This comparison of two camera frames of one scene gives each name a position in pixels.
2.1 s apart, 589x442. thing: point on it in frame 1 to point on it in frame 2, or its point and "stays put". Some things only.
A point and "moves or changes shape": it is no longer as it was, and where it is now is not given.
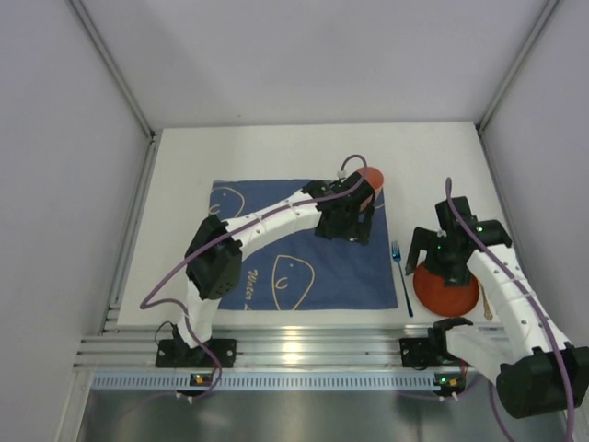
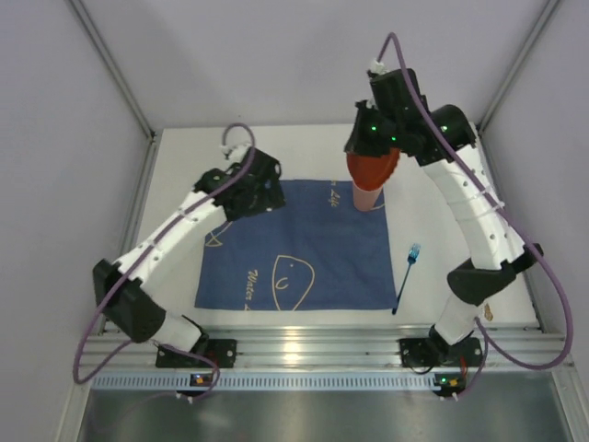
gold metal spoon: x=487 y=309 stays put
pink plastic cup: x=375 y=179 moves or changes shape
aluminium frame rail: x=274 y=345 stays put
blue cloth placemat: x=302 y=270 stays put
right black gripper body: x=438 y=251 to x=368 y=144
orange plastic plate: x=444 y=300 to x=370 y=173
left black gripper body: x=349 y=226 to x=265 y=194
